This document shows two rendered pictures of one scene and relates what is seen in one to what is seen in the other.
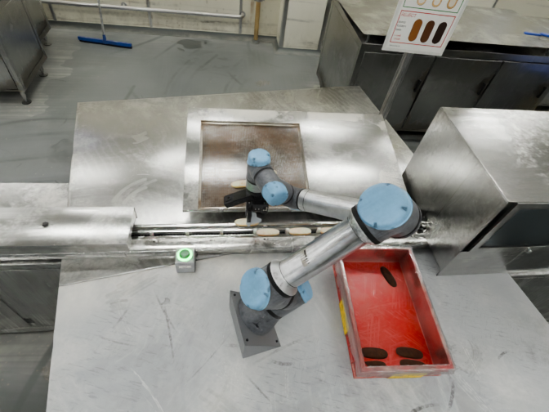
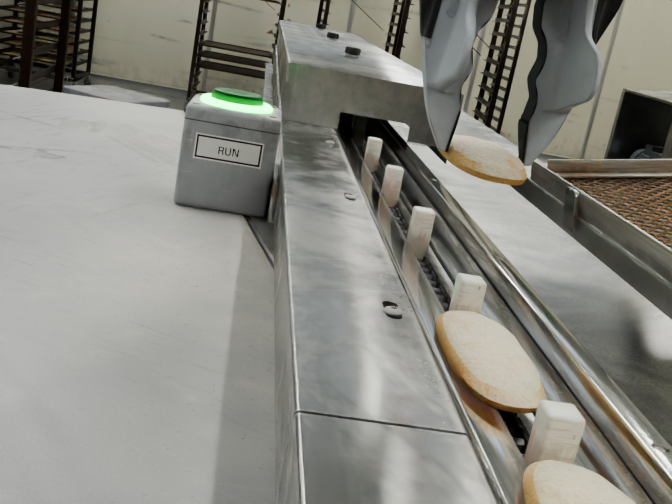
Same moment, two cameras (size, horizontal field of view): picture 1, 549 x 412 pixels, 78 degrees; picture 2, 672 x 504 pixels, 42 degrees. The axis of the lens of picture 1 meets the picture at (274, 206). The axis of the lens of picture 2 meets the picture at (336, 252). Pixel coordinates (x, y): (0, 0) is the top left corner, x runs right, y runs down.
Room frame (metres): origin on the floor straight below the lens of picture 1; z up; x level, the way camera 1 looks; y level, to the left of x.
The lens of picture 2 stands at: (0.82, -0.36, 0.98)
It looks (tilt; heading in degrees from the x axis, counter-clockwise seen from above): 16 degrees down; 97
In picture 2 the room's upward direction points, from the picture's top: 11 degrees clockwise
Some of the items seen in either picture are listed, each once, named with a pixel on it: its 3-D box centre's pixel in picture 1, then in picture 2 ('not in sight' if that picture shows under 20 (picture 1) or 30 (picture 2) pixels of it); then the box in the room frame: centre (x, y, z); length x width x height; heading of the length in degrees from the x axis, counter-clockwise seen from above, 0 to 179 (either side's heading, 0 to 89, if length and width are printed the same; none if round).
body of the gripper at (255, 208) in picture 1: (256, 197); not in sight; (0.84, 0.07, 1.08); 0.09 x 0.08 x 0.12; 104
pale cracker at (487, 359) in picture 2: (268, 231); (487, 350); (0.85, 0.01, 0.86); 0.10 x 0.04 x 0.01; 104
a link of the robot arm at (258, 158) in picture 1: (258, 167); not in sight; (0.84, 0.08, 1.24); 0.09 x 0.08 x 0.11; 34
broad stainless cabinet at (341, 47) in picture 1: (426, 70); not in sight; (3.37, -1.23, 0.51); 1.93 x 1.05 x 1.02; 104
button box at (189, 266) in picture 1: (185, 261); (229, 175); (0.65, 0.30, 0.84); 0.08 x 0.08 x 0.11; 14
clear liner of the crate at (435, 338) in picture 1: (385, 306); not in sight; (0.60, -0.47, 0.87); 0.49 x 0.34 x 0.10; 11
